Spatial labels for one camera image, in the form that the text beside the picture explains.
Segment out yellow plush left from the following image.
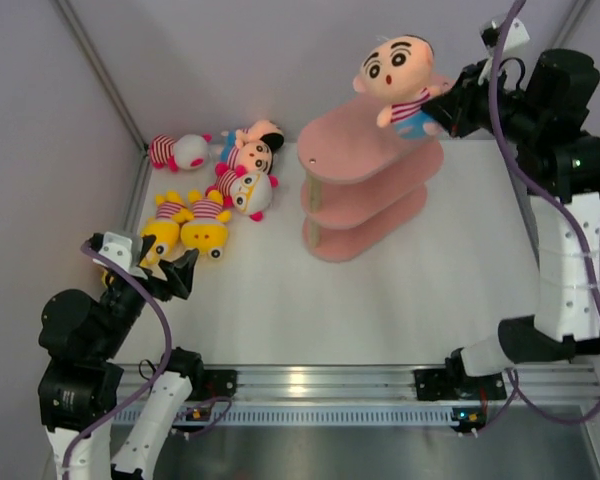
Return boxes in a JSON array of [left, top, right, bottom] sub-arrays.
[[141, 191, 194, 265]]

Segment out yellow plush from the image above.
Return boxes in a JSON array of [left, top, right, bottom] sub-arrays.
[[180, 189, 231, 260], [141, 191, 194, 265]]

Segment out yellow plush corner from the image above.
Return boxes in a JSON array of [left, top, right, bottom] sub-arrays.
[[101, 268, 117, 290]]

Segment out aluminium mounting rail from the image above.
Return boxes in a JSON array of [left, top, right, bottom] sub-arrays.
[[231, 364, 600, 403]]

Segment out yellow plush right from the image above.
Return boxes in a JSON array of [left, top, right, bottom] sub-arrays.
[[180, 189, 231, 260]]

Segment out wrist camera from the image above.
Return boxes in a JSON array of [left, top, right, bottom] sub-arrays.
[[89, 231, 147, 279], [480, 15, 530, 56]]

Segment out white pink plush far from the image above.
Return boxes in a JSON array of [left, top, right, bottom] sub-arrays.
[[148, 134, 212, 173]]

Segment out white pink plush glasses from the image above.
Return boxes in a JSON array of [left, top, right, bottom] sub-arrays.
[[205, 163, 279, 222]]

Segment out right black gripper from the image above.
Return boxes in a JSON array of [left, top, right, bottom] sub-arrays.
[[423, 58, 543, 145]]

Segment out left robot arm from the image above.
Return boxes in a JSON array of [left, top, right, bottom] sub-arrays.
[[38, 232, 206, 479]]

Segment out small boy plush doll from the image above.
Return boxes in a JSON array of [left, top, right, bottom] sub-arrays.
[[220, 120, 285, 163]]

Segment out white slotted cable duct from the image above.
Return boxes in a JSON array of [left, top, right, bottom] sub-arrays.
[[107, 404, 461, 426]]

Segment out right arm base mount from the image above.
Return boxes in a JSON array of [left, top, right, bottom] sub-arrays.
[[413, 368, 507, 402]]

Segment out large boy plush doll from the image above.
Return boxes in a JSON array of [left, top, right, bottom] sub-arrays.
[[353, 35, 450, 139]]

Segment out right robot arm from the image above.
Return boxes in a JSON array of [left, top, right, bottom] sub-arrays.
[[446, 49, 600, 397]]

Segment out pink three-tier shelf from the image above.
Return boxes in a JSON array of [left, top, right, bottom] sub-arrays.
[[297, 94, 444, 262]]

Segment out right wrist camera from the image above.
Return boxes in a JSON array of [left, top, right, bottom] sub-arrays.
[[480, 15, 530, 56]]

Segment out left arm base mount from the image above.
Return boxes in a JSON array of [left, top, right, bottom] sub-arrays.
[[189, 369, 238, 402]]

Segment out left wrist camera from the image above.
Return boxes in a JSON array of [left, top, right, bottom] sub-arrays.
[[89, 231, 147, 279]]

